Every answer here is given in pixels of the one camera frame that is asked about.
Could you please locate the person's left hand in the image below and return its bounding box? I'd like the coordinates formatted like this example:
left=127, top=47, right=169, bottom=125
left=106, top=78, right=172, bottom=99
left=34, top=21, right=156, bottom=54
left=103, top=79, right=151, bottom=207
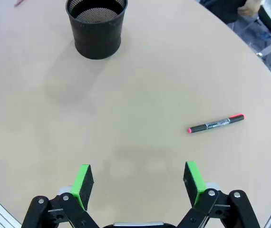
left=237, top=0, right=261, bottom=17

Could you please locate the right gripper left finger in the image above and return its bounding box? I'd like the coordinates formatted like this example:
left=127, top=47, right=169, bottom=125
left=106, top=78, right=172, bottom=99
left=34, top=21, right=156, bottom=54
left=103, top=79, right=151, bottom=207
left=21, top=163, right=100, bottom=228

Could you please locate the black marker with red caps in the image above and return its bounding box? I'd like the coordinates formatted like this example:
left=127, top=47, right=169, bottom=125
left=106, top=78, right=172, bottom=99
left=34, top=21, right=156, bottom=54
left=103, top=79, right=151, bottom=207
left=187, top=113, right=246, bottom=134

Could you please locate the pink pen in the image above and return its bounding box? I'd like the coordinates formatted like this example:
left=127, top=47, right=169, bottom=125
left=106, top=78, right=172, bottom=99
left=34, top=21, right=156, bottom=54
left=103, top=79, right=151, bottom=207
left=13, top=0, right=29, bottom=8

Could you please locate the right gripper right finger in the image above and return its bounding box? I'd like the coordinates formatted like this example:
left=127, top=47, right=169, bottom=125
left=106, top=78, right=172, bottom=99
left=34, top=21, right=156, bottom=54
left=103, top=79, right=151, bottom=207
left=176, top=161, right=261, bottom=228

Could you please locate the clear plastic storage bin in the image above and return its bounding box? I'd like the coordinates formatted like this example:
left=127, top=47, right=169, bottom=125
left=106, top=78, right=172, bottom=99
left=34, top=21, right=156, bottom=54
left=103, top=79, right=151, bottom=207
left=237, top=14, right=271, bottom=72

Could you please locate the black mesh pen holder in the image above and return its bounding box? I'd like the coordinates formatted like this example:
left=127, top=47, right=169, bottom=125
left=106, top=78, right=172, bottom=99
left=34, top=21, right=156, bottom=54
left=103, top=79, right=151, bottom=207
left=65, top=0, right=128, bottom=60

